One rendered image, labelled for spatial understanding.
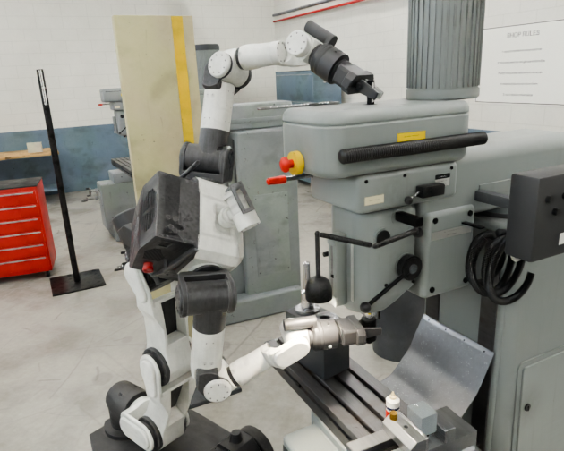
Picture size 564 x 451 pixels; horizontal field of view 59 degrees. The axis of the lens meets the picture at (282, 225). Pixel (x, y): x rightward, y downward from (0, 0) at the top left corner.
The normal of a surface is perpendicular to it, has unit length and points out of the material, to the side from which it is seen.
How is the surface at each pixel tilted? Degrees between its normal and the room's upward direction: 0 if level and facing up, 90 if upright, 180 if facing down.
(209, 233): 57
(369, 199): 90
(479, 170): 90
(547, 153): 90
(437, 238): 90
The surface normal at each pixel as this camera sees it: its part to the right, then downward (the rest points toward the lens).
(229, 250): 0.62, -0.38
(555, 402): 0.45, 0.22
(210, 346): 0.22, 0.40
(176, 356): 0.74, 0.00
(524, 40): -0.89, 0.17
